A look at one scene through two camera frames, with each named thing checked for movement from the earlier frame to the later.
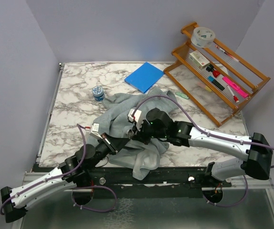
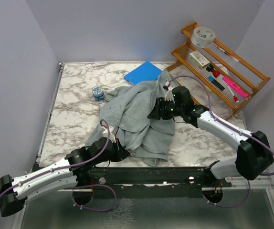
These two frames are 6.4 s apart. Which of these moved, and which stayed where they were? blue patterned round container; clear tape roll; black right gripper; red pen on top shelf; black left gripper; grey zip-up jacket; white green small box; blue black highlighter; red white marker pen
Moved: black left gripper; black right gripper; grey zip-up jacket
Stayed: red pen on top shelf; red white marker pen; white green small box; blue black highlighter; blue patterned round container; clear tape roll
